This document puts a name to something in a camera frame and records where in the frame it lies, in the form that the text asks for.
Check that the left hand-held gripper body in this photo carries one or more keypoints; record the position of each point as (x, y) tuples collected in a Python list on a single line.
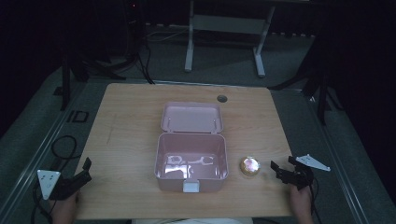
[(48, 183)]

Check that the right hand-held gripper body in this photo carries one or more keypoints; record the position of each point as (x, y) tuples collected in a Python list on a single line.
[(300, 174)]

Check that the person's right hand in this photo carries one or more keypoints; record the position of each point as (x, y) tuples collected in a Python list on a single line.
[(300, 202)]

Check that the person's left hand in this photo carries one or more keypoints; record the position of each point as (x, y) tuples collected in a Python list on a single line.
[(64, 209)]

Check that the round gold pink-topped object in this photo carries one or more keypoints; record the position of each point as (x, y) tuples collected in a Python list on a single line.
[(250, 165)]

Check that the black metal stand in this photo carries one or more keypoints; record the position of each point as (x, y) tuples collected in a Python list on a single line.
[(67, 81), (320, 84)]

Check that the pink open storage box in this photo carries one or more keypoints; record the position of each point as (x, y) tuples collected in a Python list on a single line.
[(191, 146)]

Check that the white metal desk frame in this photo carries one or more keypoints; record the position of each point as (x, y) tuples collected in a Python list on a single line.
[(229, 23)]

